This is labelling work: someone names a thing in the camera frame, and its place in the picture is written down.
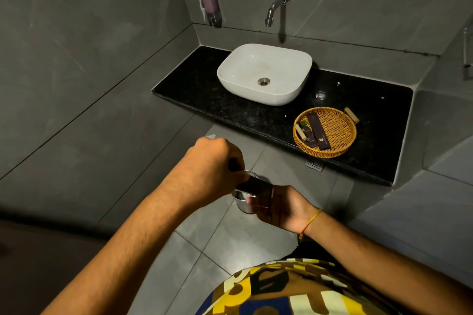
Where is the person's left hand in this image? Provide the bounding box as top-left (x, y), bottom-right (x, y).
top-left (171, 137), bottom-right (251, 210)

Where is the person's right hand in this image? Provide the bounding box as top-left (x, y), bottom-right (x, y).
top-left (247, 185), bottom-right (319, 235)

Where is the black bin liner bag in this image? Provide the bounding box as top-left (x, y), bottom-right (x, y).
top-left (228, 158), bottom-right (275, 198)

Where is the small steel waste bin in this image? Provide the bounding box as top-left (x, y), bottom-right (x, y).
top-left (232, 170), bottom-right (275, 215)

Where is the person's left forearm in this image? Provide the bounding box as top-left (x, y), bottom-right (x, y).
top-left (40, 177), bottom-right (193, 315)

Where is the person's right forearm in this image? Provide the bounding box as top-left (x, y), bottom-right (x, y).
top-left (301, 211), bottom-right (473, 315)

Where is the orange thread wristband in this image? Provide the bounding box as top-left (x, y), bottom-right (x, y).
top-left (298, 208), bottom-right (323, 241)

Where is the short dark toiletry packet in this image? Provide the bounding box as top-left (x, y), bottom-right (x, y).
top-left (301, 129), bottom-right (319, 149)

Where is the long dark toiletry packet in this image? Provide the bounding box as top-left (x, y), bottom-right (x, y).
top-left (307, 112), bottom-right (332, 151)

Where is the yellow blue patterned shirt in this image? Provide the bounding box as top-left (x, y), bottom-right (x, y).
top-left (195, 258), bottom-right (405, 315)

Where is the white ceramic sink basin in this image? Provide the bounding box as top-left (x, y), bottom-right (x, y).
top-left (217, 43), bottom-right (313, 107)

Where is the round wicker basket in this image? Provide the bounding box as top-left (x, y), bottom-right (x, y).
top-left (293, 107), bottom-right (357, 159)

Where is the wall soap dispenser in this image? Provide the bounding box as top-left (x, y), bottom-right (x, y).
top-left (200, 0), bottom-right (223, 28)

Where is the chrome wall faucet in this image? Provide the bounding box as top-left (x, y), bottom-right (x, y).
top-left (265, 0), bottom-right (292, 28)

